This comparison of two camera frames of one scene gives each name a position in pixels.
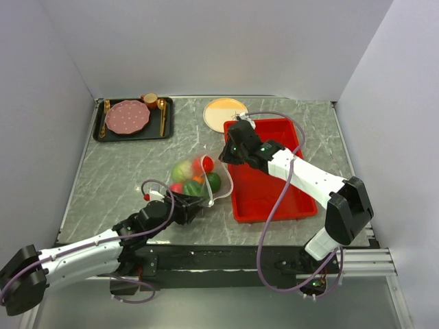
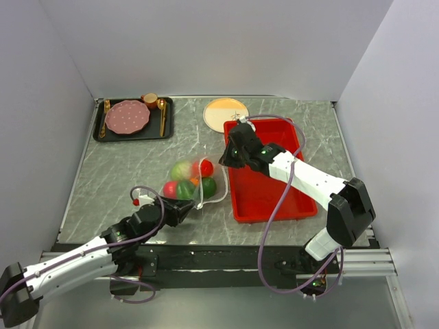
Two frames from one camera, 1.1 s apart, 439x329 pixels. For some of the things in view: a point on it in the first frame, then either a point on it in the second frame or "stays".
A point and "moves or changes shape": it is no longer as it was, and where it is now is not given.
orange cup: (150, 99) stays
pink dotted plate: (127, 116) stays
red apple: (176, 187) moves or changes shape
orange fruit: (198, 179) moves or changes shape
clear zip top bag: (204, 177) stays
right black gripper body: (233, 154) stays
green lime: (215, 181) -> (209, 187)
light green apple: (182, 171) stays
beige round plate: (219, 110) stays
